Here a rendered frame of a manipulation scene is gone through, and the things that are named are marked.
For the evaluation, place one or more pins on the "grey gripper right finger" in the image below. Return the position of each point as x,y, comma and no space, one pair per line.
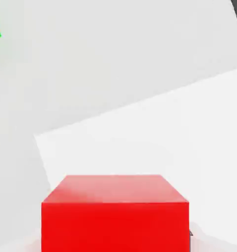
201,241

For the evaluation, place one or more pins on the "small red cube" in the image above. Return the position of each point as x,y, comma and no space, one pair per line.
115,226

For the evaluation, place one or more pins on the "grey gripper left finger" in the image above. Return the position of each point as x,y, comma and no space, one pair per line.
33,247

